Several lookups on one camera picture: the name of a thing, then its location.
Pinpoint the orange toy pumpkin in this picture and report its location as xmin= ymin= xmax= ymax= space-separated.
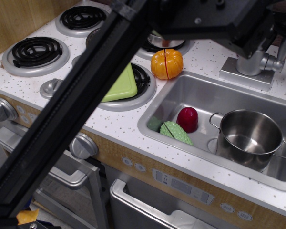
xmin=150 ymin=49 xmax=184 ymax=80

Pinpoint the silver front panel knob left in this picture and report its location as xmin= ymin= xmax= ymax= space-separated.
xmin=0 ymin=98 xmax=18 ymax=122

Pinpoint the silver panel knob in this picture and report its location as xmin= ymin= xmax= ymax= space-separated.
xmin=69 ymin=133 xmax=99 ymax=160
xmin=0 ymin=98 xmax=18 ymax=122

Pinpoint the steel pot lid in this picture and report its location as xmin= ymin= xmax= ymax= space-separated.
xmin=85 ymin=28 xmax=101 ymax=51

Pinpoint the red toy fruit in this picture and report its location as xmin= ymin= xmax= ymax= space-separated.
xmin=176 ymin=107 xmax=198 ymax=133

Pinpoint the green plastic cutting board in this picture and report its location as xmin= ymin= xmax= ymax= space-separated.
xmin=101 ymin=63 xmax=138 ymax=102

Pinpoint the silver toy faucet with lever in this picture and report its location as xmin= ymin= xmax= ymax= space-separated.
xmin=219 ymin=38 xmax=286 ymax=91

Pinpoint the silver sink basin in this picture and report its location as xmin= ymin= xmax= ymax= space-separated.
xmin=138 ymin=72 xmax=286 ymax=191

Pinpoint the silver front panel knob right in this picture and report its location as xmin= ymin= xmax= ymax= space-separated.
xmin=69 ymin=133 xmax=99 ymax=160

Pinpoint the large steel pot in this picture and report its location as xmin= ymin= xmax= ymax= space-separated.
xmin=209 ymin=109 xmax=286 ymax=172

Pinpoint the silver countertop knob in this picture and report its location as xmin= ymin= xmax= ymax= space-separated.
xmin=71 ymin=55 xmax=81 ymax=67
xmin=40 ymin=78 xmax=63 ymax=100

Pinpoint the front left stove burner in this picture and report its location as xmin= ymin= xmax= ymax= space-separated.
xmin=1 ymin=37 xmax=70 ymax=77

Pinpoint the front right stove burner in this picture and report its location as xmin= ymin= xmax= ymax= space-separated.
xmin=98 ymin=63 xmax=156 ymax=112

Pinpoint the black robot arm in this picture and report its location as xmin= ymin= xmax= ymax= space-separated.
xmin=0 ymin=0 xmax=275 ymax=225

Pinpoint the green toy bitter gourd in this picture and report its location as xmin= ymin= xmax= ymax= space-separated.
xmin=160 ymin=121 xmax=193 ymax=146

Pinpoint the yellow cloth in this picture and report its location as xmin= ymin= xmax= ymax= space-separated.
xmin=16 ymin=209 xmax=39 ymax=225

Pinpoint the silver oven door handle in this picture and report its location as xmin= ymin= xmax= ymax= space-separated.
xmin=0 ymin=126 xmax=101 ymax=190

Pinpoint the silver countertop knob middle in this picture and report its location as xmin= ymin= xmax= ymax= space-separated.
xmin=71 ymin=55 xmax=81 ymax=67

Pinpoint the silver dishwasher door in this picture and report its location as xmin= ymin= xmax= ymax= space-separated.
xmin=109 ymin=178 xmax=232 ymax=229

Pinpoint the silver countertop knob front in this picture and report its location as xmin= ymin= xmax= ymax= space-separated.
xmin=40 ymin=78 xmax=63 ymax=100

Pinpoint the back left stove burner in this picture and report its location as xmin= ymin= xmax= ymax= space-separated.
xmin=55 ymin=6 xmax=109 ymax=38

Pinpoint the small steel saucepan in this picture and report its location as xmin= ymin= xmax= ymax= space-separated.
xmin=147 ymin=33 xmax=185 ymax=48

